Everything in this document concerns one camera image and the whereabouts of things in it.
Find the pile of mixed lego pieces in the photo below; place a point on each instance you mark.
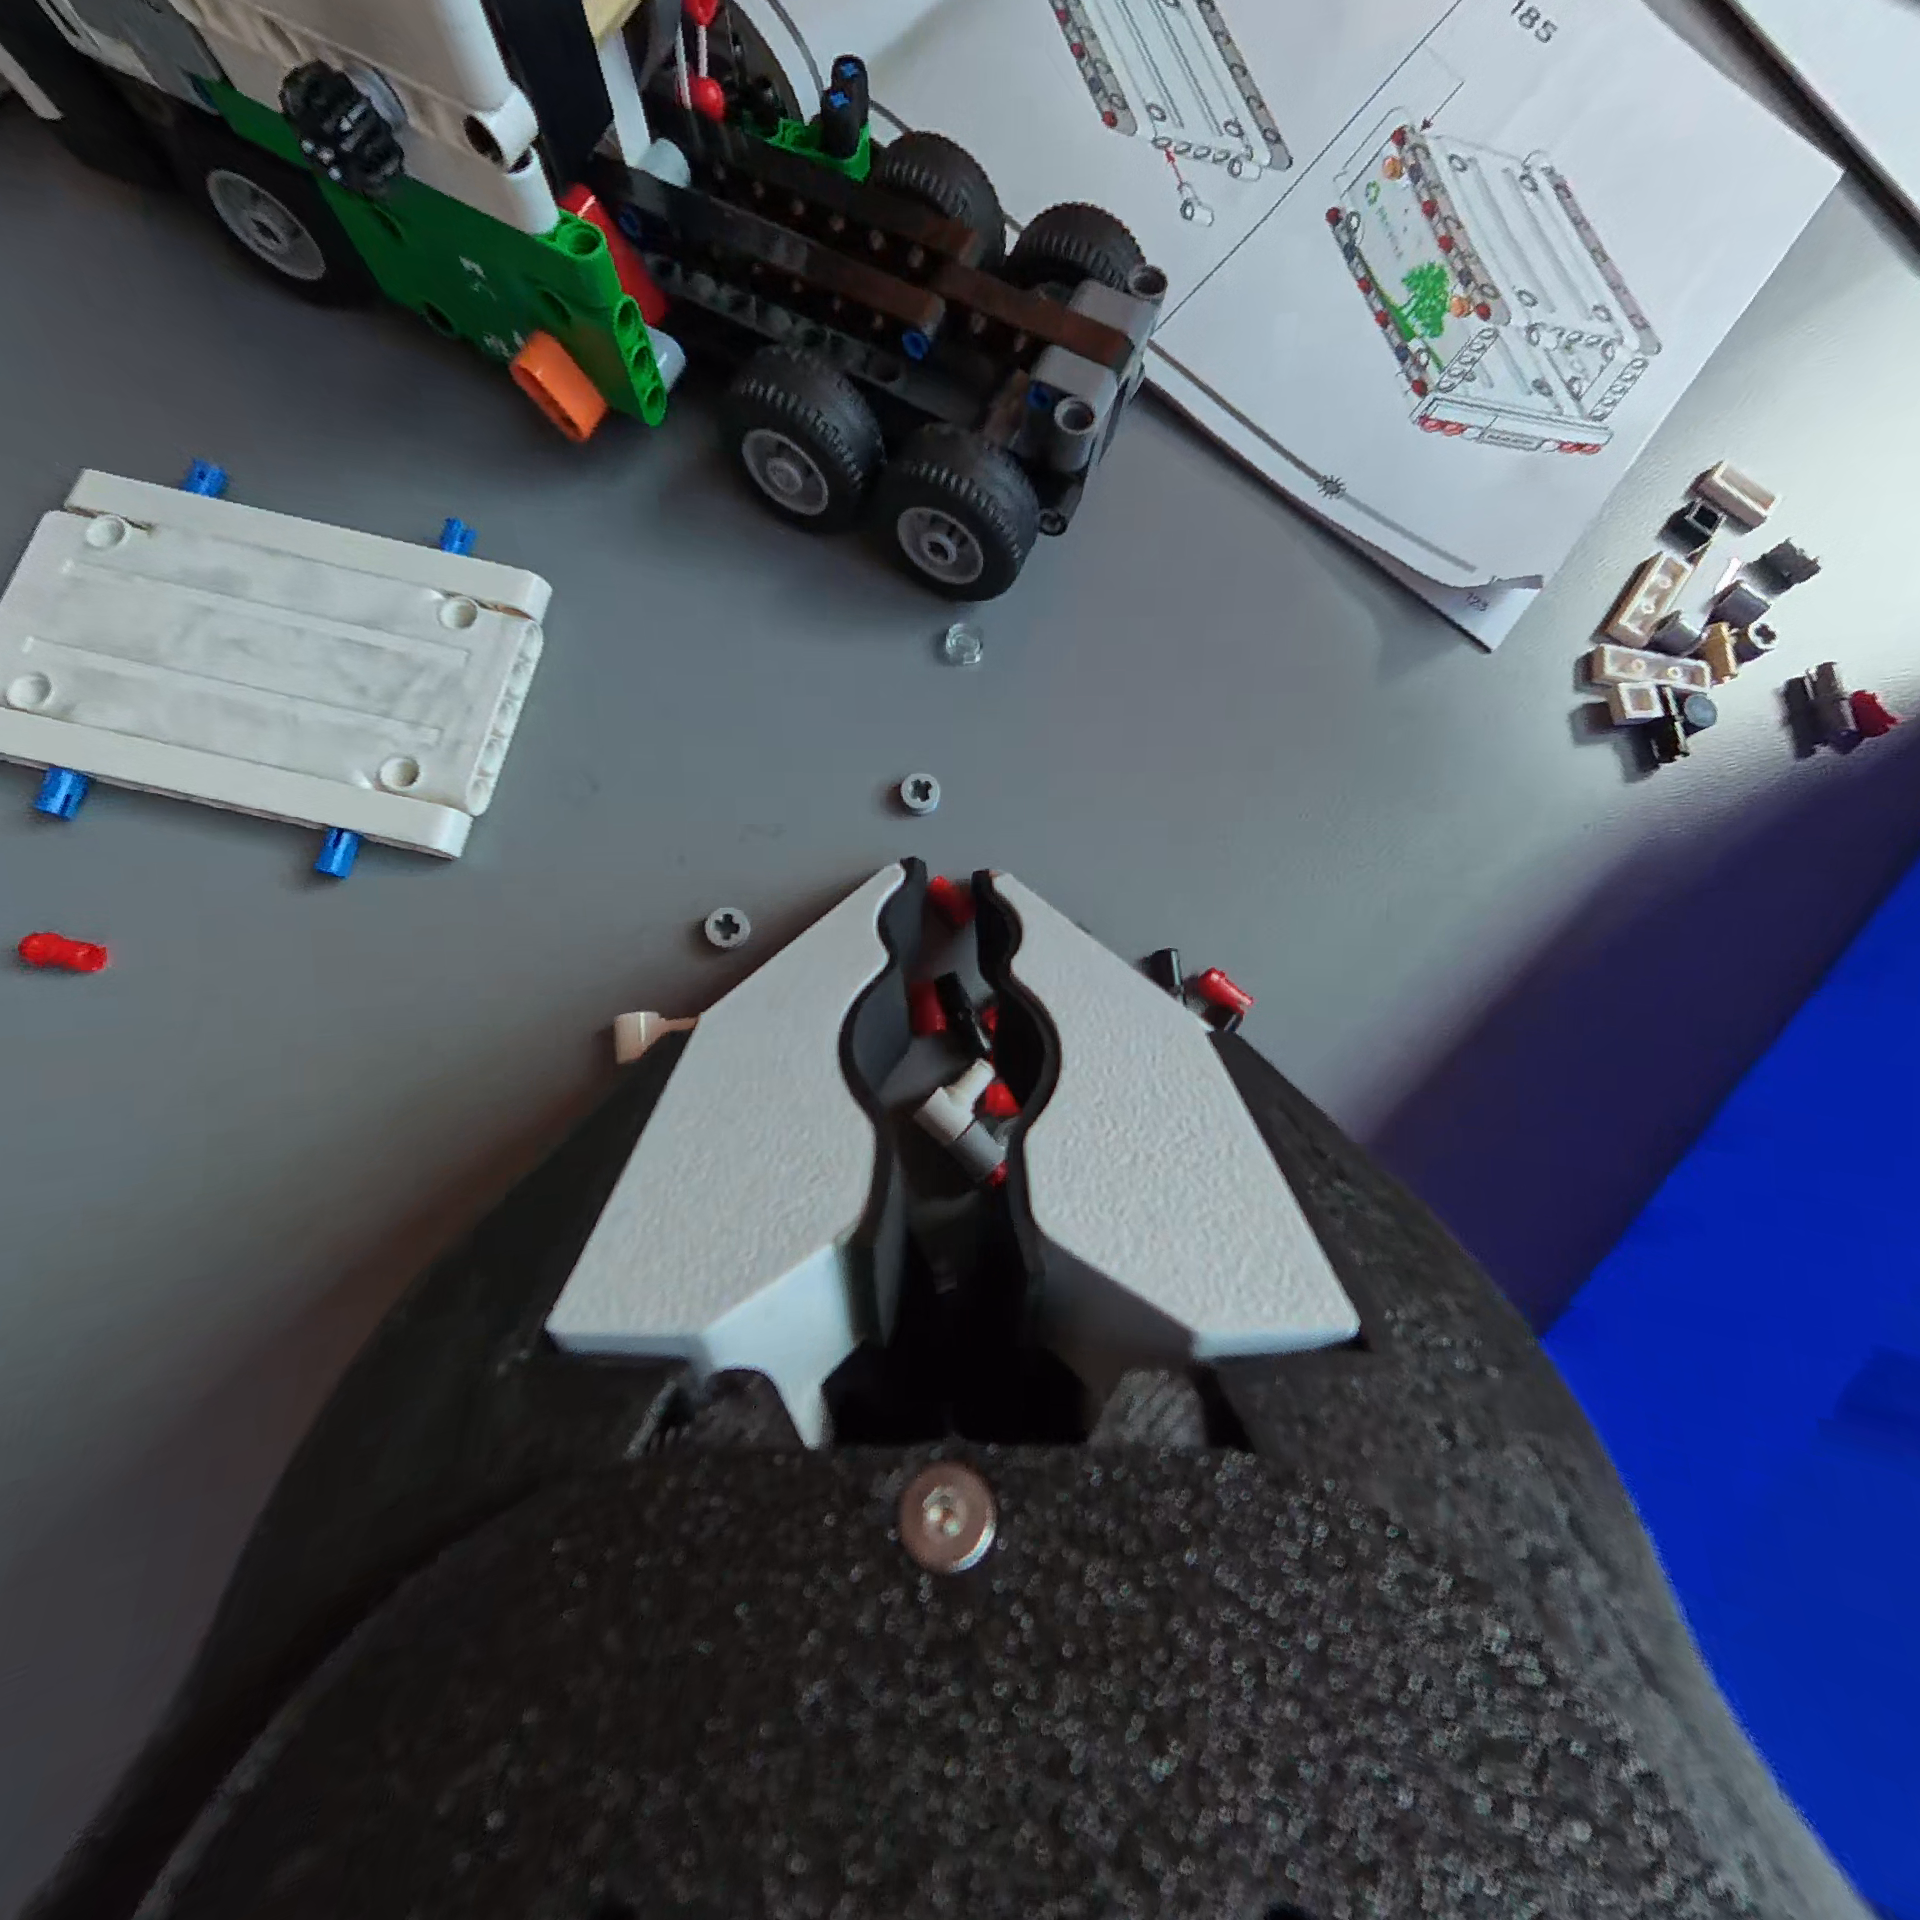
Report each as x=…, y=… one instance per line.
x=961, y=1119

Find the white lego connector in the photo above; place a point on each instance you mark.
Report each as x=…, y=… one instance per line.
x=645, y=1034

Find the clear round lego stud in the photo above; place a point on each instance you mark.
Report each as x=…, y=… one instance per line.
x=964, y=646

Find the lego instruction booklet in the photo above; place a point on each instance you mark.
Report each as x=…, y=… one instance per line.
x=1575, y=224

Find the white lego panel blue pins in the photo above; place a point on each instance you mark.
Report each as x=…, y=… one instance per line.
x=255, y=661

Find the blue plastic bin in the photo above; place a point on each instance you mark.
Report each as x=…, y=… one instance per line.
x=1769, y=1349

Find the white and green lego truck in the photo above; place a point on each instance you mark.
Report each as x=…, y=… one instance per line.
x=839, y=284

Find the grey round lego bush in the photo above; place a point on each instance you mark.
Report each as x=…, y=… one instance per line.
x=725, y=926
x=920, y=791

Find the pile of tan black pieces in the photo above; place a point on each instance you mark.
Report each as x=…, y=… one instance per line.
x=1651, y=592

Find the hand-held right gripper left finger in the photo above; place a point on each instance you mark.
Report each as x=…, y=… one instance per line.
x=720, y=1172

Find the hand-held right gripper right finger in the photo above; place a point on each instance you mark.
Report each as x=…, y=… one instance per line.
x=1172, y=1184

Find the red lego pin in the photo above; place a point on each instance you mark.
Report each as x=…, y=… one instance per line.
x=61, y=951

